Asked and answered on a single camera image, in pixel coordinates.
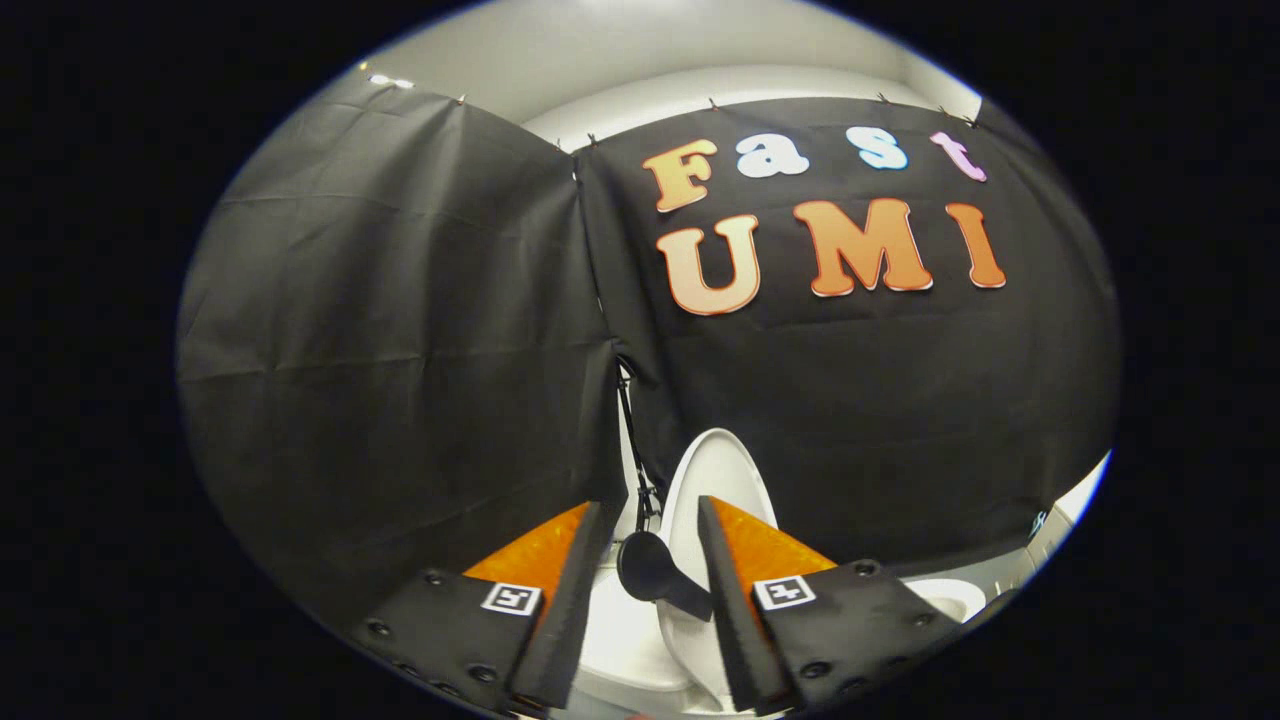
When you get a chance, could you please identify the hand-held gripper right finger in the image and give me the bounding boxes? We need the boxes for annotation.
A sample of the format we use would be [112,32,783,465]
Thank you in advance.
[697,495,967,713]

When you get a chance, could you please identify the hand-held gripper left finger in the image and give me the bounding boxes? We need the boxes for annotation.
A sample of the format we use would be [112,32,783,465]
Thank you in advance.
[350,500,606,716]

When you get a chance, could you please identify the white toilet lid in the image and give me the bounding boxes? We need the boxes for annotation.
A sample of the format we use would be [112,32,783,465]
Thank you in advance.
[616,427,782,711]

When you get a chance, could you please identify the white toilet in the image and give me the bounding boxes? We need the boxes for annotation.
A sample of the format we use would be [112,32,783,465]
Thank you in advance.
[574,452,1113,719]

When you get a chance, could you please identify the backdrop stand pole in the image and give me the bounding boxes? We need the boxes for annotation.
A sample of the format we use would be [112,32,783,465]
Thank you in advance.
[611,354,664,537]

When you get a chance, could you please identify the black backdrop cloth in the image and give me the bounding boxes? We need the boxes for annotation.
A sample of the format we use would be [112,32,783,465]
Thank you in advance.
[178,70,1119,641]

